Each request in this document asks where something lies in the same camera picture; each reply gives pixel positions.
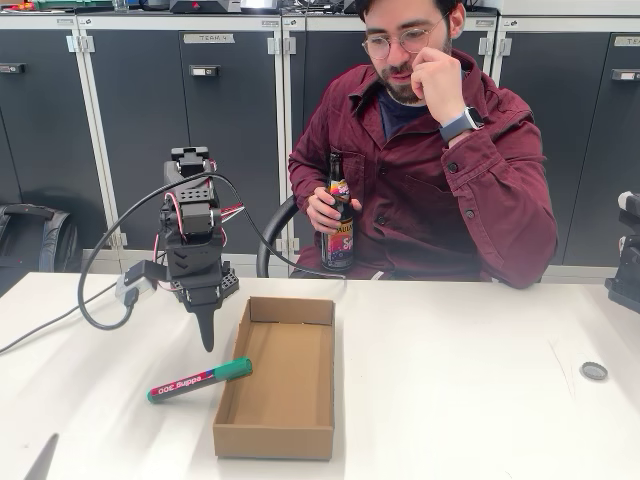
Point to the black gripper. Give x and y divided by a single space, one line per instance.
196 296

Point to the green edding marker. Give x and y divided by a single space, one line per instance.
200 379

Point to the dark glass beer bottle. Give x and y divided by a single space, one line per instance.
337 250

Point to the idle black robot arm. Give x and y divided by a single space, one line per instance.
627 280

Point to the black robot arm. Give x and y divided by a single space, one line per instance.
190 160

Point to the person's left forearm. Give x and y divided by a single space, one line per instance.
510 225

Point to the person's right forearm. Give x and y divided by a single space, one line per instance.
302 175

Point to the person's right hand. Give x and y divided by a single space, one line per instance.
322 212

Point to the person's left hand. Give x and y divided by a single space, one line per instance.
442 85

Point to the open cardboard box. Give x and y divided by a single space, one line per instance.
280 375

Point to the black office chair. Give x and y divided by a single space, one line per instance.
265 240

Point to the black backpack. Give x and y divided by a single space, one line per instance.
25 235

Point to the man in maroon shirt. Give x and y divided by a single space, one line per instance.
415 200

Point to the team tape label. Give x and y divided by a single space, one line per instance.
209 38

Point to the clear drinking glass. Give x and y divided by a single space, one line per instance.
120 5

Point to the green flat box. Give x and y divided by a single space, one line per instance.
75 4

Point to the metal bottle cap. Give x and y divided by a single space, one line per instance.
594 371

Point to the grey gripper camera box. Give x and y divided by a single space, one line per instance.
131 290

